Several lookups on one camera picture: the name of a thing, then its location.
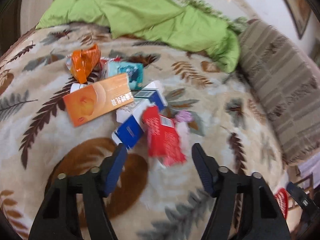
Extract teal pen blister pack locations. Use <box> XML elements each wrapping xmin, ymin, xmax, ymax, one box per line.
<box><xmin>100</xmin><ymin>57</ymin><xmax>144</xmax><ymax>90</ymax></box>

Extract white spray bottle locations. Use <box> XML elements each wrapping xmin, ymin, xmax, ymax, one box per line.
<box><xmin>70</xmin><ymin>83</ymin><xmax>87</xmax><ymax>93</ymax></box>

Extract red plastic basket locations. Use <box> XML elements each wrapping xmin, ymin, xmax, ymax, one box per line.
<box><xmin>274</xmin><ymin>188</ymin><xmax>289</xmax><ymax>219</ymax></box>

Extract leaf pattern fleece blanket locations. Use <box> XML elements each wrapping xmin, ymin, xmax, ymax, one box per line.
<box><xmin>1</xmin><ymin>23</ymin><xmax>290</xmax><ymax>239</ymax></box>

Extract blue white carton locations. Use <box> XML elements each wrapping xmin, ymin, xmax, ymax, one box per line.
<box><xmin>111</xmin><ymin>99</ymin><xmax>152</xmax><ymax>150</ymax></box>
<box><xmin>133</xmin><ymin>80</ymin><xmax>168</xmax><ymax>112</ymax></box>

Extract orange flat carton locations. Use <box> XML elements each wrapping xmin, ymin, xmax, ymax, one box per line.
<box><xmin>63</xmin><ymin>73</ymin><xmax>134</xmax><ymax>127</ymax></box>

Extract red crumpled packet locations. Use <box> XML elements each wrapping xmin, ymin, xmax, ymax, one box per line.
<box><xmin>142</xmin><ymin>106</ymin><xmax>187</xmax><ymax>167</ymax></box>

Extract pink paper scrap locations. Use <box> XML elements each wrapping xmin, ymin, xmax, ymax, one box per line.
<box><xmin>175</xmin><ymin>110</ymin><xmax>193</xmax><ymax>152</ymax></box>

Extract striped beige pillow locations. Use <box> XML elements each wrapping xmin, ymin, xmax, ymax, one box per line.
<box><xmin>239</xmin><ymin>20</ymin><xmax>319</xmax><ymax>165</ymax></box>

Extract crumpled orange wrapper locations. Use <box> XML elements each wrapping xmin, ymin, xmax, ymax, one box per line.
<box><xmin>66</xmin><ymin>44</ymin><xmax>101</xmax><ymax>84</ymax></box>

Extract green quilt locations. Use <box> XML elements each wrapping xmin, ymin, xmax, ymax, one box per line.
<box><xmin>37</xmin><ymin>0</ymin><xmax>246</xmax><ymax>73</ymax></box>

